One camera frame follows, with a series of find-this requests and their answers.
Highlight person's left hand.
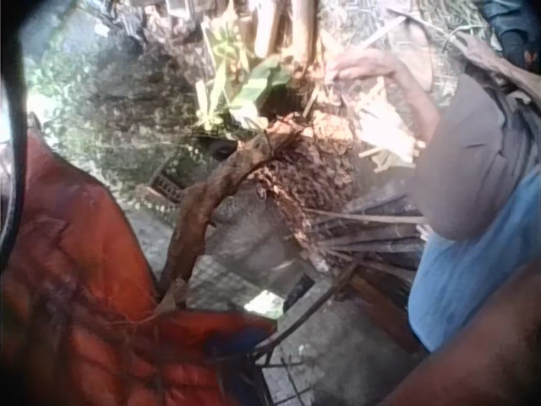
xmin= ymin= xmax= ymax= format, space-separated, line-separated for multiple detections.
xmin=324 ymin=47 xmax=402 ymax=88

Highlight orange red cloth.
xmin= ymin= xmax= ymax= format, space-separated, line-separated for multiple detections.
xmin=0 ymin=112 xmax=278 ymax=406

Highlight pale dry leaf strips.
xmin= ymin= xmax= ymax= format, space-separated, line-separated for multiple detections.
xmin=352 ymin=82 xmax=428 ymax=173

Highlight perforated grey brick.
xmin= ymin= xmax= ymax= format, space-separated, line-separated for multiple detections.
xmin=141 ymin=147 xmax=194 ymax=215

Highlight banana plant stems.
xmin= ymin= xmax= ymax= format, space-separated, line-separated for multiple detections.
xmin=249 ymin=0 xmax=325 ymax=75

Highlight bundle of dark sticks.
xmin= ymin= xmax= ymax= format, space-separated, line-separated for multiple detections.
xmin=291 ymin=192 xmax=430 ymax=276

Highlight large dry brown leaf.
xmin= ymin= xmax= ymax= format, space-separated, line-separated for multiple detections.
xmin=454 ymin=33 xmax=541 ymax=111

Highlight dried brown banana leaf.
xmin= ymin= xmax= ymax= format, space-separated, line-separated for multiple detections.
xmin=158 ymin=126 xmax=308 ymax=308

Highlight heap of brown dry debris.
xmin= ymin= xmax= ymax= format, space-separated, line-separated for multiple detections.
xmin=249 ymin=112 xmax=364 ymax=221

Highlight wire mesh grate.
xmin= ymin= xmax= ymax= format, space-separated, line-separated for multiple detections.
xmin=257 ymin=353 xmax=326 ymax=406

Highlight green leafy plant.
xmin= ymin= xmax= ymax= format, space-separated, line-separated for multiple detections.
xmin=194 ymin=19 xmax=293 ymax=130

